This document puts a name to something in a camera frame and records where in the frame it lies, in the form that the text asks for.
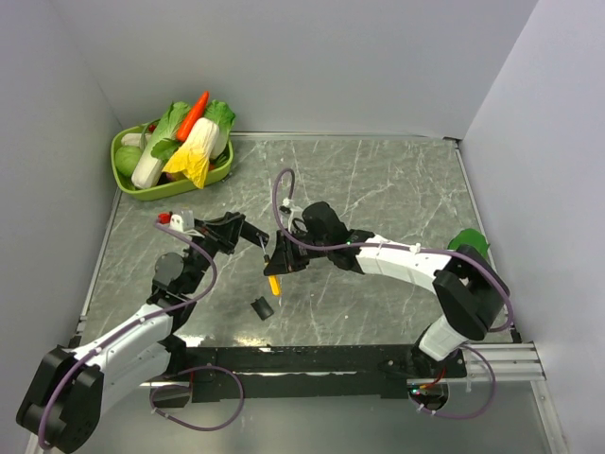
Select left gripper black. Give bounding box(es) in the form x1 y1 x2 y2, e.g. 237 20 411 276
183 213 245 293

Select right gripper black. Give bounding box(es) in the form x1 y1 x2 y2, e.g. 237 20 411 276
265 227 332 275

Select yellow handled screwdriver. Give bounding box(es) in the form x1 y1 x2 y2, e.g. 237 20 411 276
259 237 282 298

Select black battery cover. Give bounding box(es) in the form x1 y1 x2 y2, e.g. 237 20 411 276
251 296 274 321

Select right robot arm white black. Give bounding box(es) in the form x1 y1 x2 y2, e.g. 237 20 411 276
264 201 510 377

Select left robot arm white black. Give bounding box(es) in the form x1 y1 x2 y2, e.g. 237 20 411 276
16 212 266 453

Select green plastic basket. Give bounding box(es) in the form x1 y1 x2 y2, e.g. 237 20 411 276
110 123 234 201

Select yellow white napa cabbage toy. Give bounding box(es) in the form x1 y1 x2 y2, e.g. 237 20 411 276
163 117 219 189

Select green lettuce toy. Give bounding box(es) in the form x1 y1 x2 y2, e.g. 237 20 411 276
204 99 236 160

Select green white bok choy toy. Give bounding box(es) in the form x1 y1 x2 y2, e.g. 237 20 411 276
131 101 191 189

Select orange toy carrot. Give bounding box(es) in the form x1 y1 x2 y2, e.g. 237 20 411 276
176 91 209 142

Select round green cabbage toy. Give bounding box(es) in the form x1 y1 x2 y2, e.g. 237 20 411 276
114 146 143 178

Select white mushroom toy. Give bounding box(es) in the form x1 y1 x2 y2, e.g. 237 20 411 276
121 132 151 149

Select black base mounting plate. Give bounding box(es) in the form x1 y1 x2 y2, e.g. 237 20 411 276
154 344 467 403

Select bok choy toy on table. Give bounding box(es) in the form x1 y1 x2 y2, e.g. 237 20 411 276
447 228 490 258

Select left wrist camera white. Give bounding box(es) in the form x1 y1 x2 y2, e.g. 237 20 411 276
157 210 195 234

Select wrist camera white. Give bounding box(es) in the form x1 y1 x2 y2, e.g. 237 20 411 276
157 210 195 234
278 198 303 232

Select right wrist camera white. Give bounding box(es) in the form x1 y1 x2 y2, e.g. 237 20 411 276
278 198 303 232

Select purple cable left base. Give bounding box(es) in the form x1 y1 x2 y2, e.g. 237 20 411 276
148 363 246 432

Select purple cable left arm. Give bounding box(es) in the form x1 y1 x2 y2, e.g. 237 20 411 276
37 220 219 450

